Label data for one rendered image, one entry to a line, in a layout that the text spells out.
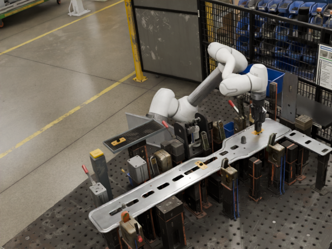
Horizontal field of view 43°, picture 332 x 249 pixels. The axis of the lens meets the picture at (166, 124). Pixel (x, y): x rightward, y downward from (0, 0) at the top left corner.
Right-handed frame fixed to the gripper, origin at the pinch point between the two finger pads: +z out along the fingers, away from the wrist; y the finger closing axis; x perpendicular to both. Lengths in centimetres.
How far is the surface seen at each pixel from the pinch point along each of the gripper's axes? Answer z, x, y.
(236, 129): 9.2, -2.3, -16.8
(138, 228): 4, -103, 22
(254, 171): 13.7, -21.6, 18.4
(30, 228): 37, -141, -53
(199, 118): -11.4, -32.2, -17.5
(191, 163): 7, -50, -5
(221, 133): 3.7, -18.2, -13.9
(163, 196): 7, -79, 8
